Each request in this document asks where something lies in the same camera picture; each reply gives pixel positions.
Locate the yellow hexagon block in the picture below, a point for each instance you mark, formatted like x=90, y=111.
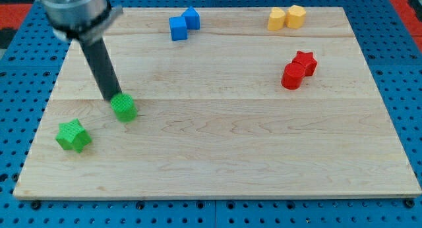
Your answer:
x=295, y=17

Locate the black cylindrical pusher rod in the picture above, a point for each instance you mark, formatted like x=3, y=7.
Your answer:
x=101, y=67

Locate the red cylinder block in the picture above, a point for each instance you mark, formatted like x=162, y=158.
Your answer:
x=293, y=76

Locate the blue cube block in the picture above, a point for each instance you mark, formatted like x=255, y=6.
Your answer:
x=178, y=28

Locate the blue triangle block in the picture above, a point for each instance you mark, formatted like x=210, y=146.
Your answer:
x=192, y=18

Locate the green cylinder block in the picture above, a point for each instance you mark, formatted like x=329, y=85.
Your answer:
x=124, y=107

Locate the red star block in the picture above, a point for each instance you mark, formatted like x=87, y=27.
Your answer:
x=307, y=60

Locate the green star block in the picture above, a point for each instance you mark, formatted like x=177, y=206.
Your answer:
x=73, y=136

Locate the light wooden board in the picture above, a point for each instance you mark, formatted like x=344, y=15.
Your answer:
x=214, y=121

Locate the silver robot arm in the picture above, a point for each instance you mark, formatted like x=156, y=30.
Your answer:
x=81, y=20

